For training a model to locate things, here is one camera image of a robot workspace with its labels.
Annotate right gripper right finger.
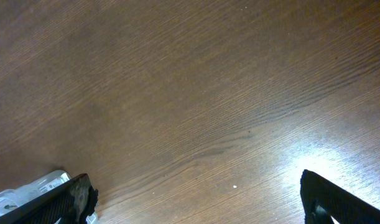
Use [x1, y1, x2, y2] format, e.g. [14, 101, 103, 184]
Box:
[300, 169, 380, 224]

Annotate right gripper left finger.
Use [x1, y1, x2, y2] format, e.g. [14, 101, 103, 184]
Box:
[0, 173, 100, 224]

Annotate clear plastic container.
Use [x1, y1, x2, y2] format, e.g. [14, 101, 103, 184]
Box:
[0, 169, 99, 224]

